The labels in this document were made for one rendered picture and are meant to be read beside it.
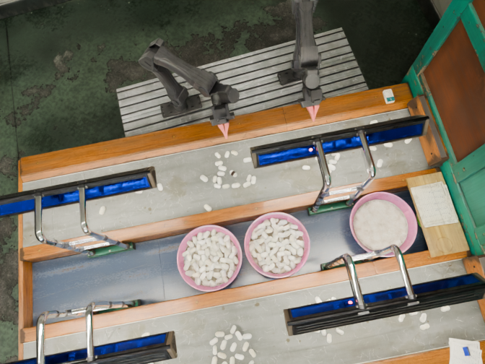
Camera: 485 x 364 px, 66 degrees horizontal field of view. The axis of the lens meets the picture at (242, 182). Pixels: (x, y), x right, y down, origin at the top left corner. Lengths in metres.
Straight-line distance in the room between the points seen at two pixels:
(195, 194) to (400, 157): 0.91
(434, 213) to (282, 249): 0.63
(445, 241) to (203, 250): 0.97
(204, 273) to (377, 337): 0.71
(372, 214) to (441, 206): 0.27
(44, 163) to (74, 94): 1.17
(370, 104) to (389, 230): 0.56
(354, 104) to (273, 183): 0.52
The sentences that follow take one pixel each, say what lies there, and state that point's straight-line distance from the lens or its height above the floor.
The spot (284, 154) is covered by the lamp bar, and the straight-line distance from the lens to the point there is 1.31.
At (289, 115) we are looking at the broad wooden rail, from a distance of 1.73.
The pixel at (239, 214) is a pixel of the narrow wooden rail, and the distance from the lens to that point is 1.58.
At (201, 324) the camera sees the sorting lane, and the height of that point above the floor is 0.74.
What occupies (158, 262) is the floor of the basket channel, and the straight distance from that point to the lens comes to 1.70.
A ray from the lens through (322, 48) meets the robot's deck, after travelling 2.05.
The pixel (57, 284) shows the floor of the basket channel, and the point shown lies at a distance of 1.86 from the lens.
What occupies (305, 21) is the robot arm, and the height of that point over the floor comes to 1.08.
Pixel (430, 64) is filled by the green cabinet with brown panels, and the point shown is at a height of 0.94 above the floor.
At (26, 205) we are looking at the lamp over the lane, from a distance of 1.51.
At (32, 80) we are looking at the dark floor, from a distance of 3.23.
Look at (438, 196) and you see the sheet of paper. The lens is 1.73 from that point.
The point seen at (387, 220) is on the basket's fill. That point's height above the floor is 0.74.
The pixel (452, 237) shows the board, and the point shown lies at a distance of 1.71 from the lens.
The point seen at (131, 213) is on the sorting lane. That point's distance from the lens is 1.70.
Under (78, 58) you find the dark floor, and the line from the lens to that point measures 3.16.
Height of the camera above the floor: 2.30
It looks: 72 degrees down
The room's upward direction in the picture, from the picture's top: 11 degrees counter-clockwise
